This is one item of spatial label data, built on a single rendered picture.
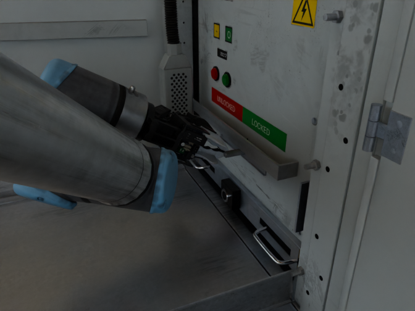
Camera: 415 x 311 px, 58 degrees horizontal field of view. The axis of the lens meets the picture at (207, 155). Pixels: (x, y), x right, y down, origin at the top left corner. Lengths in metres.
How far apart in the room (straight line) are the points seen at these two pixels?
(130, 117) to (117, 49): 0.47
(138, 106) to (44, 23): 0.49
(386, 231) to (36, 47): 0.91
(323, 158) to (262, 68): 0.25
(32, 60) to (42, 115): 0.81
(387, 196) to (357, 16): 0.19
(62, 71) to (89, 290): 0.38
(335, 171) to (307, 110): 0.14
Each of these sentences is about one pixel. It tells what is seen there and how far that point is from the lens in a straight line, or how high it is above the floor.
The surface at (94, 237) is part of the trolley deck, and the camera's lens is 0.84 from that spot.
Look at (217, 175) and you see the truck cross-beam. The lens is 0.94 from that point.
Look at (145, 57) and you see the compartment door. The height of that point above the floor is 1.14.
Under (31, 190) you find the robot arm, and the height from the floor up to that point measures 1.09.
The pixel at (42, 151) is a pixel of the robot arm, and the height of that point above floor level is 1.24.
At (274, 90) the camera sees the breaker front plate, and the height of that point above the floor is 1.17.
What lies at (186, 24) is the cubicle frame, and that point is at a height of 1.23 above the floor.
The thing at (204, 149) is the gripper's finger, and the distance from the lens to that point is 0.75.
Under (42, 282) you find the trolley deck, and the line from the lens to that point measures 0.78.
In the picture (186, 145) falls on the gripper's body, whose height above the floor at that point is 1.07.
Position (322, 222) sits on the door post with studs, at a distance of 0.55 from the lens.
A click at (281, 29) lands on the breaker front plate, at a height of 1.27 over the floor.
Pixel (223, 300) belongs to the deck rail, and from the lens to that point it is 0.61.
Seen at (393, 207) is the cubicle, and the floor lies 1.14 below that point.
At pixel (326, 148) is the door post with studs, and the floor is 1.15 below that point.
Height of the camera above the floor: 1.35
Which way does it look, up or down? 26 degrees down
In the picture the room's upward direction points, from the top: straight up
